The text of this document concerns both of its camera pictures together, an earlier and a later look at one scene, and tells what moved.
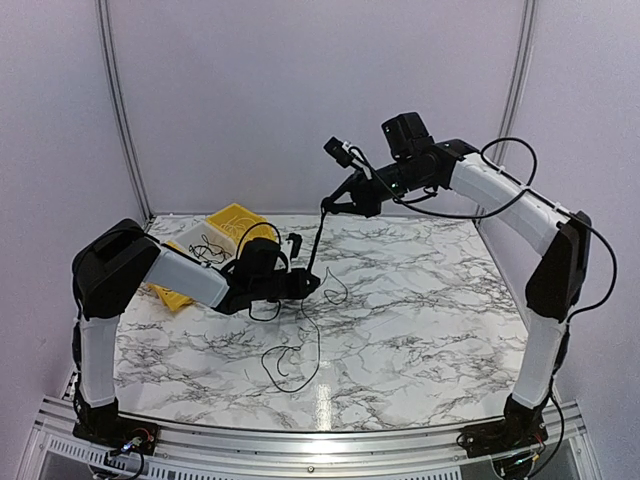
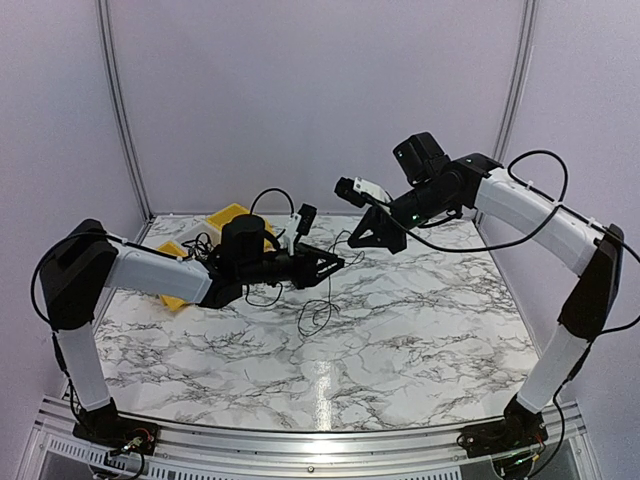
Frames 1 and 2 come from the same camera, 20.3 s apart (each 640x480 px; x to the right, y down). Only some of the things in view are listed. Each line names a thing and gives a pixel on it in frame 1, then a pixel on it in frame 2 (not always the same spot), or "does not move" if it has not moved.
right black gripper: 366,199 -> 379,238
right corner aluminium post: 518,81 does not move
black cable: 293,348 -> 314,315
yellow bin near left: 173,299 does not move
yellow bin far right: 235,220 does not move
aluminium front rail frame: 59,449 does not move
